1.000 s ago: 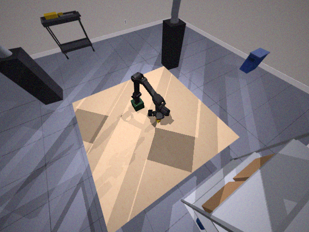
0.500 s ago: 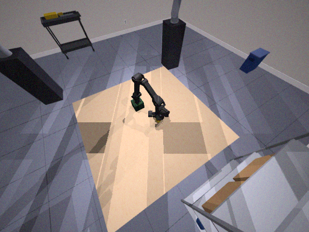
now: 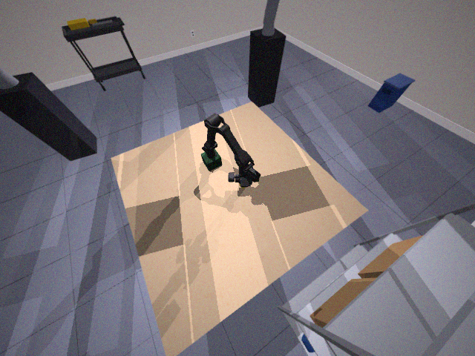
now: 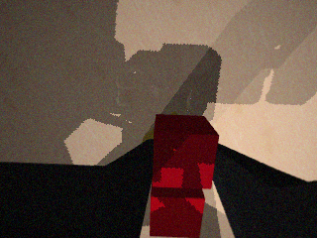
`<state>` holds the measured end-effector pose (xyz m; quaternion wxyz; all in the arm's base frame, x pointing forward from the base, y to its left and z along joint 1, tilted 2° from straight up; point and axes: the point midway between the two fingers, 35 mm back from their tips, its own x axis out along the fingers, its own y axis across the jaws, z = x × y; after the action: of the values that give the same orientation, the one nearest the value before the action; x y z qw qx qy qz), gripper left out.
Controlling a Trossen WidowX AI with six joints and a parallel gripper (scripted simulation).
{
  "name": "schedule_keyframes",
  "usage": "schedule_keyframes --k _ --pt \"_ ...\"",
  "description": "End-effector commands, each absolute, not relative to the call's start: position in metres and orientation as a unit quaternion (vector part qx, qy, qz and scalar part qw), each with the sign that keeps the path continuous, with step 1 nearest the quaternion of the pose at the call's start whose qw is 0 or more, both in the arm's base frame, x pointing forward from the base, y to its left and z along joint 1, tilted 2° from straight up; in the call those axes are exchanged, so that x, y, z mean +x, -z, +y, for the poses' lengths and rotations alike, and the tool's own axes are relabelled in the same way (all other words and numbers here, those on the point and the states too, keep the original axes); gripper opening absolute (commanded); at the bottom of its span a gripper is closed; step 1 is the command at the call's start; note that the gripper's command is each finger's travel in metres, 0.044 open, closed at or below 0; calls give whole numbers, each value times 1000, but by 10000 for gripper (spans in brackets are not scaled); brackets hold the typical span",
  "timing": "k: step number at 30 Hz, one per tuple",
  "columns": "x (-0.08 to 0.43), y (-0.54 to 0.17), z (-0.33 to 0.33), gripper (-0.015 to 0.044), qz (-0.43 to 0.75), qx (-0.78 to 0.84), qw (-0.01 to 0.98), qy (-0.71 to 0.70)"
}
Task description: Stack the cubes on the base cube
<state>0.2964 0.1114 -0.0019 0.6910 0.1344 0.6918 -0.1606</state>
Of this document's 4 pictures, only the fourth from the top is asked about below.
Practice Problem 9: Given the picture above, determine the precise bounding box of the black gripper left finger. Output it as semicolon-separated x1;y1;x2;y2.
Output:
0;139;154;238

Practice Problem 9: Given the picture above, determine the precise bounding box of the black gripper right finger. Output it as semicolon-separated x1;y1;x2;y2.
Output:
213;143;317;238

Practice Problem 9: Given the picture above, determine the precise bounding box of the yellow cube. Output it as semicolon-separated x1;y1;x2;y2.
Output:
142;111;177;143

